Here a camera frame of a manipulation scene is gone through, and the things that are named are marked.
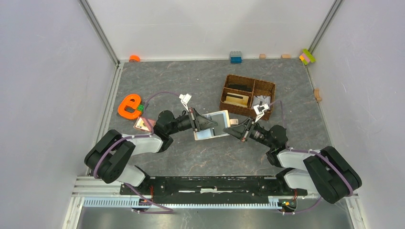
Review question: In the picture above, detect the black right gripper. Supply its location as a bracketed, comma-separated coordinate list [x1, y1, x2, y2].
[223, 116, 274, 149]

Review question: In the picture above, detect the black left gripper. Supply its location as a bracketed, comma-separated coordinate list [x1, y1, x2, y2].
[167, 107, 218, 135]

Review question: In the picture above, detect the woven wicker divided basket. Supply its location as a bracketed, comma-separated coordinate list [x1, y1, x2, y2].
[219, 74, 276, 117]

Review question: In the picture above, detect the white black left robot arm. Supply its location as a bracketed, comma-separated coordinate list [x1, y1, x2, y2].
[84, 108, 218, 195]

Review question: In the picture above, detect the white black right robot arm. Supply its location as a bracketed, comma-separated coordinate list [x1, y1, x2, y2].
[224, 118, 362, 204]

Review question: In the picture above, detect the grey card in holder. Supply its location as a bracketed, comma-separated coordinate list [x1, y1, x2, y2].
[211, 113, 226, 136]

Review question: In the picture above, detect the silver white card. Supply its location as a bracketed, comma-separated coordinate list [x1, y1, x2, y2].
[251, 95, 271, 109]

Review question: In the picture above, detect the pink triangle picture card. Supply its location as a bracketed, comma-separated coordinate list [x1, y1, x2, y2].
[133, 116, 155, 132]

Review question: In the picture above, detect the small green brick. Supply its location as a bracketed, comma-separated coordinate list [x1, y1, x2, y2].
[136, 104, 145, 113]

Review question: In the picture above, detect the orange plastic letter toy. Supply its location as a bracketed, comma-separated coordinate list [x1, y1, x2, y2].
[117, 94, 143, 120]

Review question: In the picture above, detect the blue toy brick stack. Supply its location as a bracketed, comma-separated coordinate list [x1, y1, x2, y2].
[229, 51, 243, 64]

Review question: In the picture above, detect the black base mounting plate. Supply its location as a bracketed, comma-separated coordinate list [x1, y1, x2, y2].
[136, 176, 308, 204]

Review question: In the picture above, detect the curved wooden block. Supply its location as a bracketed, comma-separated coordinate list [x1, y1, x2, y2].
[313, 88, 322, 103]

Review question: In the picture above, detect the orange round cap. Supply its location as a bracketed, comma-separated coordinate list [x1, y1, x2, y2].
[128, 55, 140, 62]

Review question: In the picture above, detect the green pink yellow brick stack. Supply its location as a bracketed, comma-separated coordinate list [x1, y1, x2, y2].
[299, 49, 316, 65]

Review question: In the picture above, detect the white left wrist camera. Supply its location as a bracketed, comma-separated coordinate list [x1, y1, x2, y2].
[179, 94, 192, 111]

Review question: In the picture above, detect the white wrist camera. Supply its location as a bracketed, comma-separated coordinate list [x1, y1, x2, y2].
[179, 94, 192, 111]
[253, 104, 270, 123]

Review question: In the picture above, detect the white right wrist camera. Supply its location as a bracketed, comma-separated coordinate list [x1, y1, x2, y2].
[253, 104, 270, 123]

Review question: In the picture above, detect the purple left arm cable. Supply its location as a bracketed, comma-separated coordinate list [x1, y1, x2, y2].
[93, 92, 181, 215]

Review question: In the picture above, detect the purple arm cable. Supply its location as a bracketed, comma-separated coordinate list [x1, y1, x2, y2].
[267, 100, 354, 216]
[93, 92, 181, 215]

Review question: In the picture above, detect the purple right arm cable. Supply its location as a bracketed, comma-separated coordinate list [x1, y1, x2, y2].
[267, 100, 354, 216]

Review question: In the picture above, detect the aluminium frame rail left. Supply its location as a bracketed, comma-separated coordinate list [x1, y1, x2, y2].
[78, 0, 120, 65]

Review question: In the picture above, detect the aluminium frame rail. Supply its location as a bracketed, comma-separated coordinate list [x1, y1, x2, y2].
[78, 0, 120, 65]
[308, 0, 344, 53]

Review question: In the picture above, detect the aluminium frame rail right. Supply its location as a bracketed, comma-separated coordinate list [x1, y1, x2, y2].
[308, 0, 344, 53]

